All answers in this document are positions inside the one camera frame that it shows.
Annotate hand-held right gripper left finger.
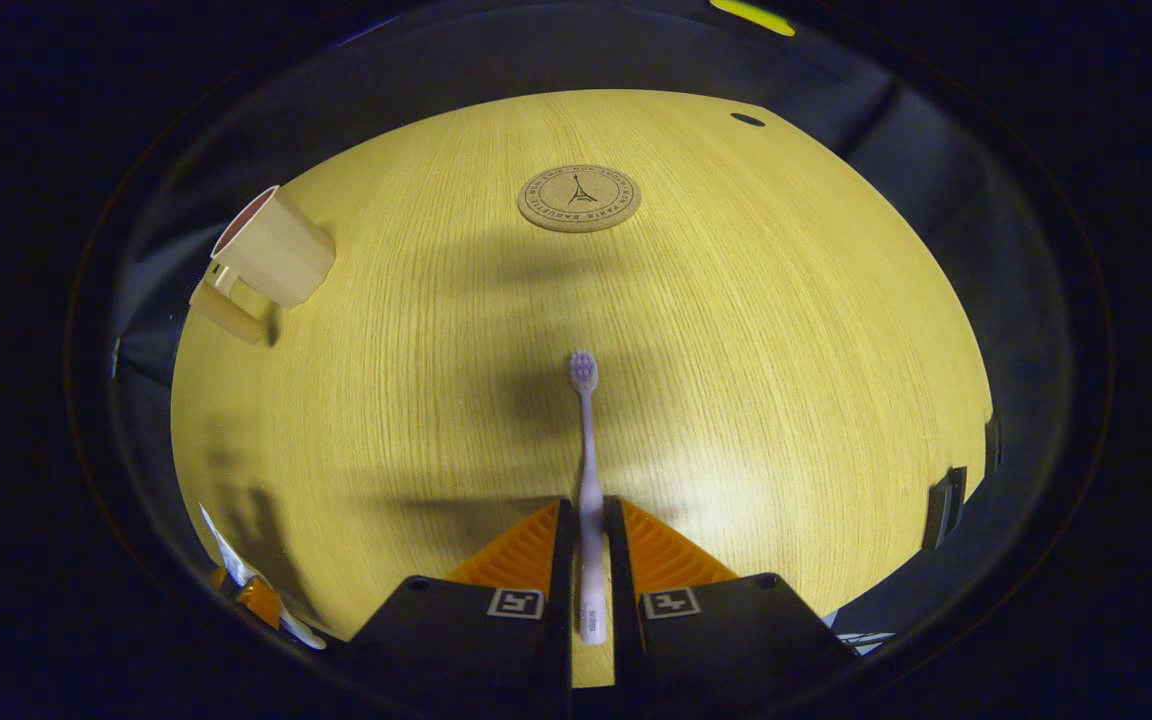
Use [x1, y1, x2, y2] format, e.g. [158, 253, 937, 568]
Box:
[341, 497, 575, 720]

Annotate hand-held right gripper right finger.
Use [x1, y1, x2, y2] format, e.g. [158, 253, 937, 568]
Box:
[604, 495, 862, 717]

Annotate white toothpaste tube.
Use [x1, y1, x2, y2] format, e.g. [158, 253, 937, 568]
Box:
[198, 503, 329, 652]

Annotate white toothbrush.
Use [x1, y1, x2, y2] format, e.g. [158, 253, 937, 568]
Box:
[568, 349, 609, 646]

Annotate beige cup with maroon inside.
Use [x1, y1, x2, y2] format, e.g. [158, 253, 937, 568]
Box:
[188, 185, 337, 347]

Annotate round cork coaster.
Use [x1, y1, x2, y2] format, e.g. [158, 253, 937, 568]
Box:
[517, 164, 642, 234]

